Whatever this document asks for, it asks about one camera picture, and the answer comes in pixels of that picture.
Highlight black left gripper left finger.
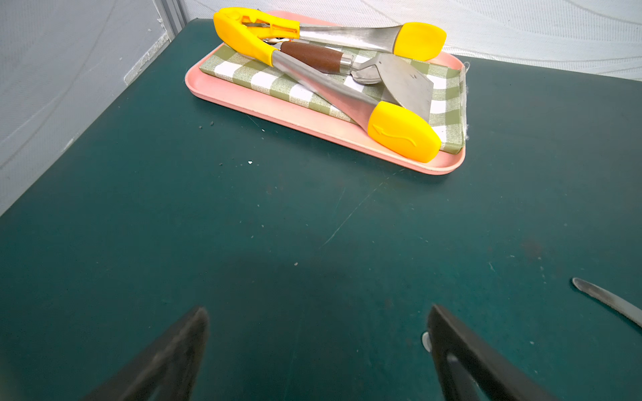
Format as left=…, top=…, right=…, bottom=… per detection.
left=83, top=307, right=209, bottom=400

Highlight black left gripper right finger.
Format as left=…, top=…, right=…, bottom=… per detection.
left=427, top=304, right=557, bottom=400

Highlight left small sickle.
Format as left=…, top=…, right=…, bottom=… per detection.
left=571, top=277, right=642, bottom=327

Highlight yellow-tipped steel tongs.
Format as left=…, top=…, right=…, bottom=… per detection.
left=213, top=8, right=446, bottom=163

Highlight green checkered cloth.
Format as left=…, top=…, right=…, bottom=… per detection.
left=199, top=44, right=466, bottom=155

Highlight pink plastic tray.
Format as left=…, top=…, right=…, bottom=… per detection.
left=184, top=9, right=467, bottom=176

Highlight wooden-handled steel spatula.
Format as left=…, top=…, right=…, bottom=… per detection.
left=277, top=41, right=434, bottom=120

